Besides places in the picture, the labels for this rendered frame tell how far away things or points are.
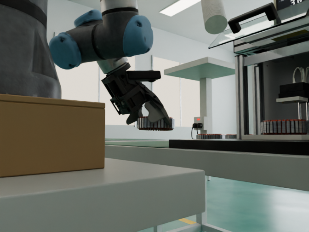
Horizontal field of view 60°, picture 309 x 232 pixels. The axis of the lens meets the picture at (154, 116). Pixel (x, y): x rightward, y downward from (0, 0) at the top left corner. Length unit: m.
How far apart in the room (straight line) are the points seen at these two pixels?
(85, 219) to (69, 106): 0.11
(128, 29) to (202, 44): 7.12
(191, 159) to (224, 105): 7.38
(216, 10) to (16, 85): 1.87
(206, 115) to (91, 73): 3.87
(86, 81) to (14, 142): 5.11
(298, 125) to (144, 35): 0.42
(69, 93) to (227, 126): 4.68
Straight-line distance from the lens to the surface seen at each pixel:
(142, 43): 0.53
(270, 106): 1.07
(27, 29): 0.30
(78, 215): 0.19
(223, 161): 0.54
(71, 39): 0.60
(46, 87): 0.28
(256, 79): 1.04
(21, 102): 0.25
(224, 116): 7.94
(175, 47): 6.89
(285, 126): 0.71
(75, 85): 5.24
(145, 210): 0.22
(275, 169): 0.49
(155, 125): 0.73
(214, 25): 2.06
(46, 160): 0.25
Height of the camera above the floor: 0.78
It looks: 4 degrees up
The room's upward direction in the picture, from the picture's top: straight up
